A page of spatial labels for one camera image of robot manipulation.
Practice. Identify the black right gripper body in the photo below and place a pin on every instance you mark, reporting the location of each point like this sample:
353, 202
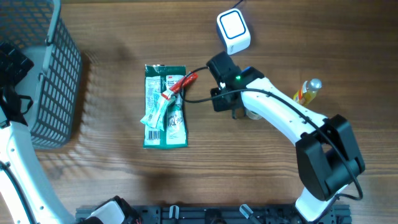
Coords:
221, 102

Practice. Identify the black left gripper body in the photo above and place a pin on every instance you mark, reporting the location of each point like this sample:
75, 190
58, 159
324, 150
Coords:
10, 71

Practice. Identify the green lid round jar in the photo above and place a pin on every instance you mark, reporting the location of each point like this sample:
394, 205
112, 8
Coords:
252, 115

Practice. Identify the red stick sachet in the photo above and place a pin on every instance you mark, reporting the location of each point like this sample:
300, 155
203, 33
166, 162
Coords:
175, 88

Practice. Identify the yellow oil bottle silver cap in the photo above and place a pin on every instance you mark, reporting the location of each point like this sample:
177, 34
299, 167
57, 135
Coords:
307, 91

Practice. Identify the green white gloves packet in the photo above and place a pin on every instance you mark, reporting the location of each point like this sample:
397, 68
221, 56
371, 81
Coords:
157, 79

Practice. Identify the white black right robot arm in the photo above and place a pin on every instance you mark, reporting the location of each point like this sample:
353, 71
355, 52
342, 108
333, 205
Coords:
327, 152

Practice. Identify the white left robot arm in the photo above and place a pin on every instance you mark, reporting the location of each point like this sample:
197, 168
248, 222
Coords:
25, 188

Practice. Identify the white barcode scanner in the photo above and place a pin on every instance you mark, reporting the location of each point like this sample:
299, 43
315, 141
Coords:
233, 31

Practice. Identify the grey plastic mesh basket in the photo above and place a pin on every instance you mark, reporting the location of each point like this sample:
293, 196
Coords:
36, 29

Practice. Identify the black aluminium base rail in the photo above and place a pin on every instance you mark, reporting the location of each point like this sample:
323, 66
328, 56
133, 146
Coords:
268, 215

